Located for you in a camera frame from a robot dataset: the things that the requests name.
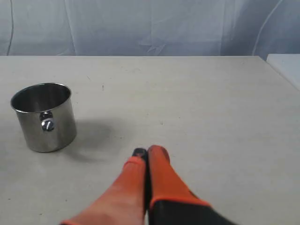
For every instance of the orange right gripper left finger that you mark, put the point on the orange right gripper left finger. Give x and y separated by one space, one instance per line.
123 202

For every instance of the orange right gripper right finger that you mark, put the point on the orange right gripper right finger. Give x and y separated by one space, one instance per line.
172 202

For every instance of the shiny steel mug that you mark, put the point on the shiny steel mug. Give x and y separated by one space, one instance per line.
46 116

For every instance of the white backdrop curtain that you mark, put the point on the white backdrop curtain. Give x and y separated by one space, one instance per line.
149 27

